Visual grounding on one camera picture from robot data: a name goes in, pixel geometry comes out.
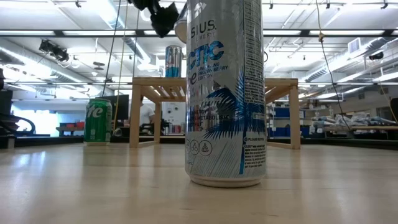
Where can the pile of wrapped parts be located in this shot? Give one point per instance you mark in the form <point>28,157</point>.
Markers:
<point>357,119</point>

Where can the black ceiling camera cluster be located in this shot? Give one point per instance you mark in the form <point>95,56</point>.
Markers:
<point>56,51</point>

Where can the wooden slatted shelf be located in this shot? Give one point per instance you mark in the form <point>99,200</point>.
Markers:
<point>136,109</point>

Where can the low bench with red bins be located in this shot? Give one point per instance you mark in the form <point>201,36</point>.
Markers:
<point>71,126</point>

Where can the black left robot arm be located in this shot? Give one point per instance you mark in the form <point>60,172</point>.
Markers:
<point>4,102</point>

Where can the person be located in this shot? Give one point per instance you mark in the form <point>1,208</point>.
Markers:
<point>146,113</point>

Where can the wooden-top metal workbench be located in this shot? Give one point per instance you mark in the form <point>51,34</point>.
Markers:
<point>373,127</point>

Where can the shelving with blue bins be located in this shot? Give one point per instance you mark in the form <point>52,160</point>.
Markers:
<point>281,112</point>

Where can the blue silver Red Bull can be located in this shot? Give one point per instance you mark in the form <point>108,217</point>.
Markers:
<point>172,62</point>

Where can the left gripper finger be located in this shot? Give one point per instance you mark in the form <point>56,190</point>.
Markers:
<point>164,20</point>

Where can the black monitor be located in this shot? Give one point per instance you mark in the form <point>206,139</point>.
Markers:
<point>121,107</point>

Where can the white Celsius can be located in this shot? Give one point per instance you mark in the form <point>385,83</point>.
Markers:
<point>224,93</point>

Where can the green Sprite can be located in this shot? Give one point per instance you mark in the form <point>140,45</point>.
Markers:
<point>98,124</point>

